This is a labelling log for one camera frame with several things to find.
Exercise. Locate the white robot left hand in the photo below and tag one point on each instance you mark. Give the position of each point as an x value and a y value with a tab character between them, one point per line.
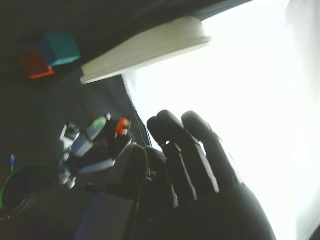
200	200

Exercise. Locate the orange black pliers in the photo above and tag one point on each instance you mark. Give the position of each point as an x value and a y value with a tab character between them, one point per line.
122	126

